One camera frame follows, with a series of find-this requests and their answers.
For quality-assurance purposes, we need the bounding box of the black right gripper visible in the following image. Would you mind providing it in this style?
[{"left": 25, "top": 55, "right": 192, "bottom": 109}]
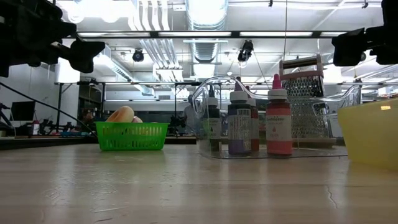
[{"left": 330, "top": 0, "right": 398, "bottom": 67}]

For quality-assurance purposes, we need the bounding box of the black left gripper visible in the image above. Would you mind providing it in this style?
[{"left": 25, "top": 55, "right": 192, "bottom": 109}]
[{"left": 0, "top": 0, "right": 106, "bottom": 79}]

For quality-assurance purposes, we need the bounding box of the tan bread roll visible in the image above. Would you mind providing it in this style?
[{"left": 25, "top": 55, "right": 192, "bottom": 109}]
[{"left": 105, "top": 105, "right": 136, "bottom": 123}]

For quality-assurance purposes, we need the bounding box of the pink food colouring bottle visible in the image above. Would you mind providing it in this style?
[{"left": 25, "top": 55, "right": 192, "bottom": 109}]
[{"left": 266, "top": 73, "right": 294, "bottom": 156}]

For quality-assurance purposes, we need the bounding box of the purple food colouring bottle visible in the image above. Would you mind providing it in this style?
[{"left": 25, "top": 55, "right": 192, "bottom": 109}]
[{"left": 227, "top": 81, "right": 252, "bottom": 156}]

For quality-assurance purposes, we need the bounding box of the black food colouring bottle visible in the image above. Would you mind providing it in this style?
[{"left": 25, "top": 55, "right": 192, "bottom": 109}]
[{"left": 206, "top": 85, "right": 223, "bottom": 152}]

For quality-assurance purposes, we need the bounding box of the black metal rack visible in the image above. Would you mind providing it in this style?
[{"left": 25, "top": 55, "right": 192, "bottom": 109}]
[{"left": 54, "top": 81, "right": 200, "bottom": 135}]

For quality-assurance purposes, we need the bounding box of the black ceiling spotlight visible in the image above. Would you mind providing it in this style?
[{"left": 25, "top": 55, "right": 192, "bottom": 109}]
[
  {"left": 237, "top": 39, "right": 254, "bottom": 63},
  {"left": 131, "top": 47, "right": 146, "bottom": 63}
]

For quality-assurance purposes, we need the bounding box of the person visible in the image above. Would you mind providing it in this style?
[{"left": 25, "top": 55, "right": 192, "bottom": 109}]
[
  {"left": 81, "top": 110, "right": 97, "bottom": 132},
  {"left": 183, "top": 95, "right": 200, "bottom": 134}
]

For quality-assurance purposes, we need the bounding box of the black computer monitor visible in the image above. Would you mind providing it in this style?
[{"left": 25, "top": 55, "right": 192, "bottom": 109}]
[{"left": 9, "top": 101, "right": 37, "bottom": 123}]

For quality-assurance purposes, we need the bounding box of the white bottle red cap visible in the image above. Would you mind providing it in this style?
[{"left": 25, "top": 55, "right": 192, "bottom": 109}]
[{"left": 30, "top": 119, "right": 41, "bottom": 136}]

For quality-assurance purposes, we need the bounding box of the yellow plastic bin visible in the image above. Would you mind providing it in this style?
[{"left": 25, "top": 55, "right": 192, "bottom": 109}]
[{"left": 336, "top": 98, "right": 398, "bottom": 172}]

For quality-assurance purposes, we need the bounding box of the green plastic basket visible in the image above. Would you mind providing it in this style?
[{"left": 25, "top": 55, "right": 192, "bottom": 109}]
[{"left": 94, "top": 121, "right": 170, "bottom": 152}]

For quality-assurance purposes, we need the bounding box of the wooden desk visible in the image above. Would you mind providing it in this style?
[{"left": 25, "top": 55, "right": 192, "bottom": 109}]
[{"left": 0, "top": 132, "right": 97, "bottom": 139}]

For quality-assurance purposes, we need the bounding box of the clear plastic bin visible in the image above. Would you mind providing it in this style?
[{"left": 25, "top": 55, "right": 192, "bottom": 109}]
[{"left": 190, "top": 75, "right": 363, "bottom": 160}]

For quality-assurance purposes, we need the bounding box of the metal grater pink handle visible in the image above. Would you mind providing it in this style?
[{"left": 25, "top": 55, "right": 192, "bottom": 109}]
[{"left": 278, "top": 54, "right": 338, "bottom": 149}]

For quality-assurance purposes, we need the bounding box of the black cable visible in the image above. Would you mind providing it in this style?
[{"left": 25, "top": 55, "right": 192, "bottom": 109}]
[{"left": 0, "top": 82, "right": 98, "bottom": 138}]

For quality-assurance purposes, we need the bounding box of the black aluminium rig frame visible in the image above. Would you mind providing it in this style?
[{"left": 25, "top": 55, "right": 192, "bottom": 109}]
[{"left": 0, "top": 30, "right": 398, "bottom": 151}]

